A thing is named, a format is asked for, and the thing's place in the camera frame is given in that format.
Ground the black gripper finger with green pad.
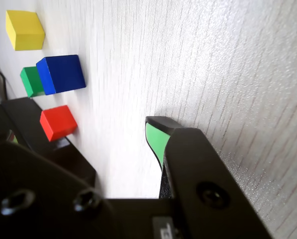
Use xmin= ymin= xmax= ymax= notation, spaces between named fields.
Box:
xmin=144 ymin=116 xmax=275 ymax=239

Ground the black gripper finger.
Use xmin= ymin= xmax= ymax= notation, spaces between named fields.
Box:
xmin=0 ymin=130 xmax=121 ymax=239

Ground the red wooden cube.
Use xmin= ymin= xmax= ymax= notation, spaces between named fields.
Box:
xmin=39 ymin=105 xmax=78 ymax=142

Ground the green wooden cube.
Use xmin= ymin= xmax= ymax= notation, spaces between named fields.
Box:
xmin=19 ymin=66 xmax=46 ymax=98

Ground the blue wooden cube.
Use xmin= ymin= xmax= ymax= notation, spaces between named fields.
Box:
xmin=35 ymin=54 xmax=87 ymax=96

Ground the yellow wooden cube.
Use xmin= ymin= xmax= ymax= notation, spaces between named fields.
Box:
xmin=5 ymin=9 xmax=46 ymax=51

